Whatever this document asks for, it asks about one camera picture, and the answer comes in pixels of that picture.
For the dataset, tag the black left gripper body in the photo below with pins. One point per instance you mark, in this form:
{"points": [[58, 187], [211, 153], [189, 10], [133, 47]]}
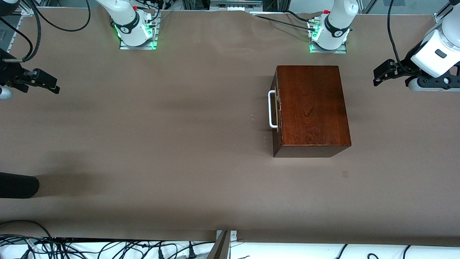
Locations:
{"points": [[405, 66]]}

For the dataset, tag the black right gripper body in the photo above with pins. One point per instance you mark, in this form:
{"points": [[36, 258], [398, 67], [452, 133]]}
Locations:
{"points": [[8, 73]]}

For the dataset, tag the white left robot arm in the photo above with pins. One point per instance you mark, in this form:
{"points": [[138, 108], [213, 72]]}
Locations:
{"points": [[337, 21]]}

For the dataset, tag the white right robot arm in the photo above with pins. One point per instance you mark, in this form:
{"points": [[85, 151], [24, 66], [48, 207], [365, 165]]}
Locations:
{"points": [[125, 14]]}

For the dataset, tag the dark brown wooden cabinet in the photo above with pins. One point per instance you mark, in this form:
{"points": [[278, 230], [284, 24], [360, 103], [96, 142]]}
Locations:
{"points": [[312, 104]]}

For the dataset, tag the black cylinder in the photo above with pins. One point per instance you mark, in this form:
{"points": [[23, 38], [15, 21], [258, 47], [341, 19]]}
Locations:
{"points": [[18, 185]]}

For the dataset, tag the silver device box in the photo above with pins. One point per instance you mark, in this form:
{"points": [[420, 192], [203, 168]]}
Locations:
{"points": [[235, 4]]}

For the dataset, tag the aluminium table edge rail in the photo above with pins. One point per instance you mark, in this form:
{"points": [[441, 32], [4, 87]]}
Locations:
{"points": [[14, 32]]}

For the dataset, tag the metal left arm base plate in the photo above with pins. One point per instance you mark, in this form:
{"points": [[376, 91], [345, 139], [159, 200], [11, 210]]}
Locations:
{"points": [[329, 51]]}

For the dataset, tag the aluminium frame corner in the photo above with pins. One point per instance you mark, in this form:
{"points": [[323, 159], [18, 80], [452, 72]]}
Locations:
{"points": [[439, 17]]}

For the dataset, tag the aluminium frame profile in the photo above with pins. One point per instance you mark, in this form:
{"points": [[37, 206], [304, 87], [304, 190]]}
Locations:
{"points": [[27, 10]]}

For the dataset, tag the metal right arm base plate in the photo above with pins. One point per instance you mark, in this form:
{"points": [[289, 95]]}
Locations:
{"points": [[138, 46]]}

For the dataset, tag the grey metal bracket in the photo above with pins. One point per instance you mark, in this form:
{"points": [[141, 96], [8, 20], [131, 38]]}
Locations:
{"points": [[221, 248]]}

